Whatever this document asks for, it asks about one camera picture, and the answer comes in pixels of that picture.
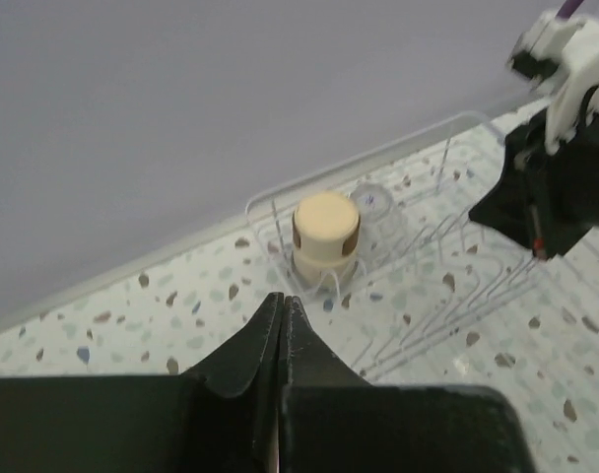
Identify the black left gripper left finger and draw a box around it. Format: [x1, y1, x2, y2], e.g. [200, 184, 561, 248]
[0, 293, 284, 472]

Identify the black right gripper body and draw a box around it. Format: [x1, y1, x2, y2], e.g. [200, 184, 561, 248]
[469, 110, 599, 258]

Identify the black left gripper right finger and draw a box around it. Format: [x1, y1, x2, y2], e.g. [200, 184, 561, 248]
[279, 297, 537, 472]

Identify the clear wire dish rack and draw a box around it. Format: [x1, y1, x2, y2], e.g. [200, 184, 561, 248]
[245, 107, 599, 392]

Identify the clear glass cup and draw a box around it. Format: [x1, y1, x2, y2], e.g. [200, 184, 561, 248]
[350, 182, 406, 249]

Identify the beige steel cup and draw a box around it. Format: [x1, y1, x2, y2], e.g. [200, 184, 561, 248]
[292, 191, 361, 290]

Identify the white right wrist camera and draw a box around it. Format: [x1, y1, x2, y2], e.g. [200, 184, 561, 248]
[507, 10, 599, 155]

